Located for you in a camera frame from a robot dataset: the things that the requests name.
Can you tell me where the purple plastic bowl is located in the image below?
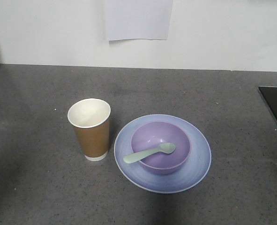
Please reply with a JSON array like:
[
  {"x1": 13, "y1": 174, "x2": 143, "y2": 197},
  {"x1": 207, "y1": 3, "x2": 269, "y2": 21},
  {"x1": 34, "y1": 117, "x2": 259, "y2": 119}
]
[{"x1": 131, "y1": 121, "x2": 191, "y2": 175}]

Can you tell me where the mint green plastic spoon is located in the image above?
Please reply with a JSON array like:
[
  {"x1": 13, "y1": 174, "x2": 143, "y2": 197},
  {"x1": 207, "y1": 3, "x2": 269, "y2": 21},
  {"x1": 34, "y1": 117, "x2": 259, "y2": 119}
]
[{"x1": 123, "y1": 142, "x2": 176, "y2": 164}]

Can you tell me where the brown paper cup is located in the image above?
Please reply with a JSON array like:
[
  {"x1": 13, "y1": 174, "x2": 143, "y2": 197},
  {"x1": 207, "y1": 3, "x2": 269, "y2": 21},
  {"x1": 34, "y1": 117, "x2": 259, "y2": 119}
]
[{"x1": 67, "y1": 98, "x2": 111, "y2": 162}]

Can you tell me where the blue plastic plate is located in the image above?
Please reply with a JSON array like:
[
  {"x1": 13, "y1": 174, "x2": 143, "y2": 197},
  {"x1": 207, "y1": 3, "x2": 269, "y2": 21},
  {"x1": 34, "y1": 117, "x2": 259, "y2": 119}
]
[{"x1": 114, "y1": 114, "x2": 211, "y2": 194}]

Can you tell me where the white paper sheet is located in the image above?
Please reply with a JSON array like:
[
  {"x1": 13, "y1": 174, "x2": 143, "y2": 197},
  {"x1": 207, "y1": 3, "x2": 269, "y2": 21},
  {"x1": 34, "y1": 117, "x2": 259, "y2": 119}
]
[{"x1": 105, "y1": 0, "x2": 173, "y2": 41}]

